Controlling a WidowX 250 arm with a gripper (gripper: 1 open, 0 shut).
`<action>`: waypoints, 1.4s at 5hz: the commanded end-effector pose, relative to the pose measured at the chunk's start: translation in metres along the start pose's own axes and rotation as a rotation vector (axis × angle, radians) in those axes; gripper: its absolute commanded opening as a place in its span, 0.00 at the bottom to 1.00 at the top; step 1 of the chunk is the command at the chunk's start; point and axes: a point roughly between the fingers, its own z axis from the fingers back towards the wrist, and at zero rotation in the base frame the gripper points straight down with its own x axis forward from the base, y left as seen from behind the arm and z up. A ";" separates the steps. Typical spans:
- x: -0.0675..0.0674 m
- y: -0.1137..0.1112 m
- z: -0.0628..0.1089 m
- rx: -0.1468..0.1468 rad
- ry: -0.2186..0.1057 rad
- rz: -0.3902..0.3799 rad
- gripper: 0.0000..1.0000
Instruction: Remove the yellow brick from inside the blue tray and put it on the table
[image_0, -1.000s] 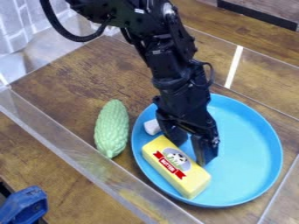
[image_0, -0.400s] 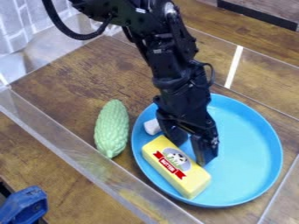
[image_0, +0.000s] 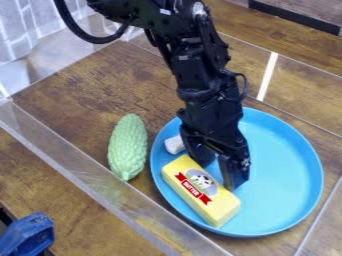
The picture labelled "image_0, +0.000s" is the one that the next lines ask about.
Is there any green bitter gourd toy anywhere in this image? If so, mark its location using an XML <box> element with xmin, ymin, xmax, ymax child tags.
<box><xmin>107</xmin><ymin>114</ymin><xmax>147</xmax><ymax>181</ymax></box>

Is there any grey checked cloth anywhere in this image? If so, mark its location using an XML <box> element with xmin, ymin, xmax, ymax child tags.
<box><xmin>0</xmin><ymin>0</ymin><xmax>131</xmax><ymax>64</ymax></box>

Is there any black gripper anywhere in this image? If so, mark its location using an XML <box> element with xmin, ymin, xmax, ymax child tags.
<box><xmin>176</xmin><ymin>84</ymin><xmax>251</xmax><ymax>191</ymax></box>

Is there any yellow butter brick toy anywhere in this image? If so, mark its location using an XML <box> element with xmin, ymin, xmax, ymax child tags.
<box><xmin>162</xmin><ymin>154</ymin><xmax>241</xmax><ymax>228</ymax></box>

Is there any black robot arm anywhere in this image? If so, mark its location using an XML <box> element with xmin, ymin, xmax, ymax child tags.
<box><xmin>87</xmin><ymin>0</ymin><xmax>250</xmax><ymax>190</ymax></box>

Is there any blue round tray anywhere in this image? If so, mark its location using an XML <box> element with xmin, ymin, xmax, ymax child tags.
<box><xmin>150</xmin><ymin>108</ymin><xmax>323</xmax><ymax>237</ymax></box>

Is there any clear acrylic corner bracket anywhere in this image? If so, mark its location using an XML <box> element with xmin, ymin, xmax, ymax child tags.
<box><xmin>120</xmin><ymin>26</ymin><xmax>143</xmax><ymax>41</ymax></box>

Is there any black cable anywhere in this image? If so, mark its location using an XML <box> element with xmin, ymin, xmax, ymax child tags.
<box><xmin>52</xmin><ymin>0</ymin><xmax>138</xmax><ymax>45</ymax></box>

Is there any blue clamp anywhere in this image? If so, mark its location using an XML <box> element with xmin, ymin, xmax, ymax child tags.
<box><xmin>0</xmin><ymin>212</ymin><xmax>55</xmax><ymax>256</ymax></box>

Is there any clear acrylic enclosure wall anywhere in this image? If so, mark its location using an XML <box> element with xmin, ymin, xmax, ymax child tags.
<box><xmin>0</xmin><ymin>0</ymin><xmax>342</xmax><ymax>256</ymax></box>

